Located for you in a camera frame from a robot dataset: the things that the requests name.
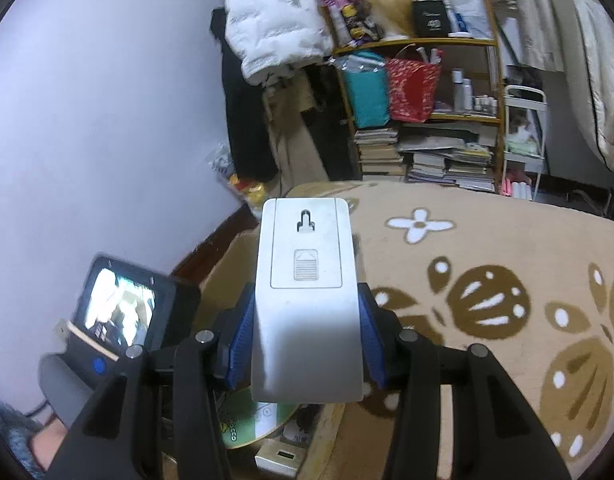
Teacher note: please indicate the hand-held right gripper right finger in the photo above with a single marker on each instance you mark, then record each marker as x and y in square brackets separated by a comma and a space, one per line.
[373, 345]

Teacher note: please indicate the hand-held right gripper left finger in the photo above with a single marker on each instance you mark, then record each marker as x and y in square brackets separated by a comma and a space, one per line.
[242, 345]

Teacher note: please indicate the white rectangular plastic device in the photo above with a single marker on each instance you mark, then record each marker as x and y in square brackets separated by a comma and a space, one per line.
[307, 320]

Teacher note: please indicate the white rectangular box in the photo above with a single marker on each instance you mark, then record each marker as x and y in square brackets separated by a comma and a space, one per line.
[279, 457]

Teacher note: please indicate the person's left forearm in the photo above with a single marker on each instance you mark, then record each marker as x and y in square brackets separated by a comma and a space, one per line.
[17, 435]

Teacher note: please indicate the green and white round disc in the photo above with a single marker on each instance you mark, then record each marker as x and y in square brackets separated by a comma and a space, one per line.
[257, 425]

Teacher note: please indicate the colourful plastic bag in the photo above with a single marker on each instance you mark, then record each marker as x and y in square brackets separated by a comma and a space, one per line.
[252, 190]

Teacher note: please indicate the stack of old books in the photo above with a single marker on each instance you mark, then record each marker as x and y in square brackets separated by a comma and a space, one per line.
[379, 152]

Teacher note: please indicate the beige hanging coat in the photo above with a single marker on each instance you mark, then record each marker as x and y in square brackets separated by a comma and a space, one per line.
[297, 160]

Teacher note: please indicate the pile of books and magazines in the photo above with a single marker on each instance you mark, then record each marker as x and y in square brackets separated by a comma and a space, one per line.
[447, 165]

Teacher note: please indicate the bundle of pale rolls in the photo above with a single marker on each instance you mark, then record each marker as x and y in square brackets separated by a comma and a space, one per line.
[519, 190]

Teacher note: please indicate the black hanging jacket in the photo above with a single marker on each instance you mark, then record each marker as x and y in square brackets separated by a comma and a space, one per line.
[332, 130]

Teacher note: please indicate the black hanging coat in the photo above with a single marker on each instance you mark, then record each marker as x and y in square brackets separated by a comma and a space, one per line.
[247, 125]

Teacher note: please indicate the pale green tissue pack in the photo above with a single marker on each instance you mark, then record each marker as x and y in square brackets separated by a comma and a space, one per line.
[522, 147]

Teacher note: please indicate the teal paper bag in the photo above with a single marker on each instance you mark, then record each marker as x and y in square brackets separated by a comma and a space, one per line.
[367, 95]

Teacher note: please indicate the red gift bag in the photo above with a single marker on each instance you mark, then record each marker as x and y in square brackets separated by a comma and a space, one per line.
[412, 90]

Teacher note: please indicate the row of small cosmetic jars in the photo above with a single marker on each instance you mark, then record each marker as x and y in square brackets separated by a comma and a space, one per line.
[486, 105]

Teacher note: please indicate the white cosmetic bottle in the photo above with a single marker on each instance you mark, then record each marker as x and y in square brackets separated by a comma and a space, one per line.
[457, 90]
[467, 95]

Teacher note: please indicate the clear plastic bag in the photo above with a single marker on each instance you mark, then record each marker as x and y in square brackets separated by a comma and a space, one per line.
[357, 62]

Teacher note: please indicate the white metal cart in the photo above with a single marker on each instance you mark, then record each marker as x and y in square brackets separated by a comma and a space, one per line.
[524, 91]

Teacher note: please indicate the wooden shelf unit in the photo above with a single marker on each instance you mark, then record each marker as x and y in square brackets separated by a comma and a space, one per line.
[412, 44]

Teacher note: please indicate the white puffer jacket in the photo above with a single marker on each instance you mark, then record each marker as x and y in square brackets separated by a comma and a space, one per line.
[272, 20]

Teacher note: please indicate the black box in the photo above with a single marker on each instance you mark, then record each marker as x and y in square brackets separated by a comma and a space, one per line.
[429, 20]

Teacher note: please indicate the purple patterned packet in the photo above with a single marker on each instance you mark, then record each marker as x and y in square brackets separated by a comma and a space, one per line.
[349, 10]

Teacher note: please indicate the blonde wig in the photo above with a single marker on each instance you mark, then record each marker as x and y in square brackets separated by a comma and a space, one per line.
[389, 5]

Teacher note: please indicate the white plastic bag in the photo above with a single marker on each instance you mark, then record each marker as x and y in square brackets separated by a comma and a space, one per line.
[464, 0]

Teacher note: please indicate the white padded quilt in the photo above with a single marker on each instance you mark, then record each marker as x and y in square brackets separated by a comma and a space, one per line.
[597, 60]

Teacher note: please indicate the cream hanging fabric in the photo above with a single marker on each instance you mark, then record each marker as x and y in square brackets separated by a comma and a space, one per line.
[527, 10]

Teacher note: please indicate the brown wooden bed frame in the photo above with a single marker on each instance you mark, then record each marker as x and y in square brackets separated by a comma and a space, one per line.
[212, 245]

